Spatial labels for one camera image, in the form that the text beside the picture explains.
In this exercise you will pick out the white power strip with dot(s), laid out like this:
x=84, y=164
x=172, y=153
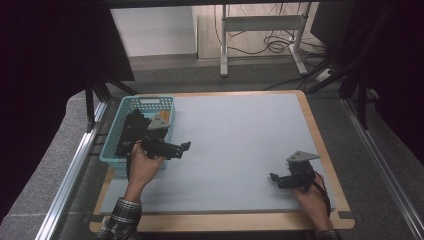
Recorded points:
x=323, y=75

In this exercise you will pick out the white metal desk frame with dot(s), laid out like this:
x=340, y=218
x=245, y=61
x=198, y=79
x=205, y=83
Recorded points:
x=260, y=23

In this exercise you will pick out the white panel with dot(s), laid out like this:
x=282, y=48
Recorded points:
x=153, y=31

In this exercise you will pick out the dark cloth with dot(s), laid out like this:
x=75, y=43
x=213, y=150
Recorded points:
x=128, y=133

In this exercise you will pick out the black curtain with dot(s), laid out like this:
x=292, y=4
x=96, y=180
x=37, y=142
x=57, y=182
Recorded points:
x=50, y=66
x=403, y=83

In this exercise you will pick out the black tripod stand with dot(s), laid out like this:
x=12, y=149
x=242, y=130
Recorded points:
x=95, y=100

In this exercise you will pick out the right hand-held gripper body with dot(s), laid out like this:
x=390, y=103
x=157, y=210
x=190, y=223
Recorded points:
x=300, y=173

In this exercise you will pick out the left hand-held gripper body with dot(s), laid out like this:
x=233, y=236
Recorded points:
x=156, y=136

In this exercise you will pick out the black metal stand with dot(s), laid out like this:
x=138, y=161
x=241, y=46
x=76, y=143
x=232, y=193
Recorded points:
x=353, y=80

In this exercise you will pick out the light blue perforated plastic basket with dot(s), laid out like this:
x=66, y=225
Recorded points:
x=115, y=146

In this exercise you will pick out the aluminium rail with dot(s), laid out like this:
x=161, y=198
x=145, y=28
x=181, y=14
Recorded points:
x=66, y=180
x=383, y=170

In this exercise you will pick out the grey table mat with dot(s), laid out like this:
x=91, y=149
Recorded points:
x=240, y=150

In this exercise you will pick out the person's right hand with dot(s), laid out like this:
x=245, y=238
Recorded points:
x=311, y=206

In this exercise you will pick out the person's left hand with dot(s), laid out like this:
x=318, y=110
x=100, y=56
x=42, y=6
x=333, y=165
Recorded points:
x=143, y=166

